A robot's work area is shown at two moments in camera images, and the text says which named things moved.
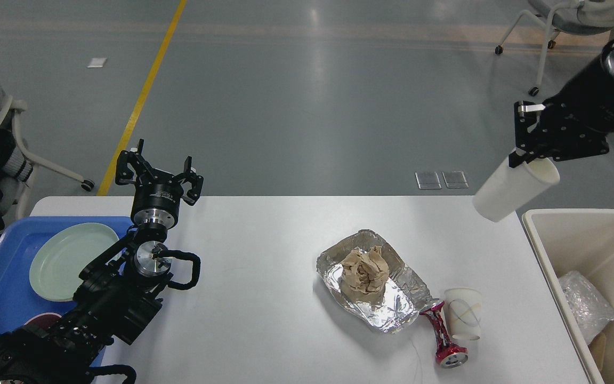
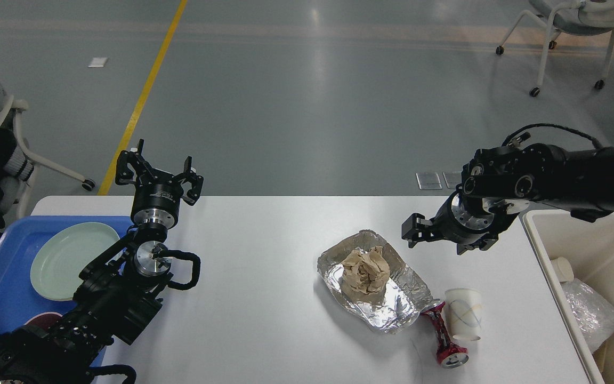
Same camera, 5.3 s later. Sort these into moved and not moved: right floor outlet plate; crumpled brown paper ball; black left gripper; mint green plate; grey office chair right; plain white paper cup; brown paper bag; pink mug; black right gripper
Moved: brown paper bag; plain white paper cup; black right gripper
Not moved: black left gripper; pink mug; mint green plate; grey office chair right; right floor outlet plate; crumpled brown paper ball
